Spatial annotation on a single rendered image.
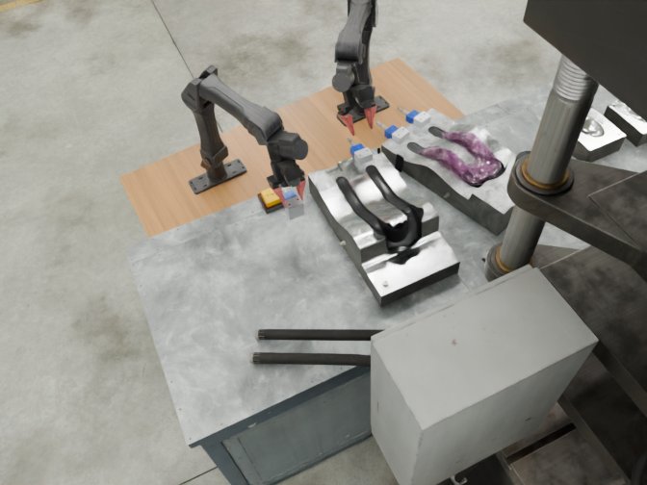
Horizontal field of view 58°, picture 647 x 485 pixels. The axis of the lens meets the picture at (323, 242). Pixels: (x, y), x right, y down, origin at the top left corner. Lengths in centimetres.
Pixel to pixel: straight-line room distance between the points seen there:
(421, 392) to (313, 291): 92
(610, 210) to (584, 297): 25
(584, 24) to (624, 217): 35
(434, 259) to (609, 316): 65
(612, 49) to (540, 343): 42
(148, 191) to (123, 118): 167
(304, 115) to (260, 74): 159
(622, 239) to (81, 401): 222
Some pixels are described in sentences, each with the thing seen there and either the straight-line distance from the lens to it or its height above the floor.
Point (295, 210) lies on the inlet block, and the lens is 173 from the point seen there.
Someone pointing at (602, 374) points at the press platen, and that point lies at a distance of 143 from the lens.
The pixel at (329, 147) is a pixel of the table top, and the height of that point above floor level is 80.
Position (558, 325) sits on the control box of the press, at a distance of 94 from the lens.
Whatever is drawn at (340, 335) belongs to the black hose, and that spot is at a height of 88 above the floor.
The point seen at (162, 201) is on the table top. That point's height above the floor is 80.
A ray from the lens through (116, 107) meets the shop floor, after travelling 384.
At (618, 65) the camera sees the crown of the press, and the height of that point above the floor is 184.
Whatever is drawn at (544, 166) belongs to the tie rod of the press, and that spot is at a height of 158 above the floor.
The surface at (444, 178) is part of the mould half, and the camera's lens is 188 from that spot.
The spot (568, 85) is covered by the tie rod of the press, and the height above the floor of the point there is 174.
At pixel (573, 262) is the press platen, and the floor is 129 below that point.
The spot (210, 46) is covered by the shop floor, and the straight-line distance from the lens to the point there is 412.
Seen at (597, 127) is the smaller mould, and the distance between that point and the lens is 220.
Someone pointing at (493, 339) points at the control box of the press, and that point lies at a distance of 90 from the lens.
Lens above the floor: 226
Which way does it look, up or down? 53 degrees down
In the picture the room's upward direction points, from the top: 6 degrees counter-clockwise
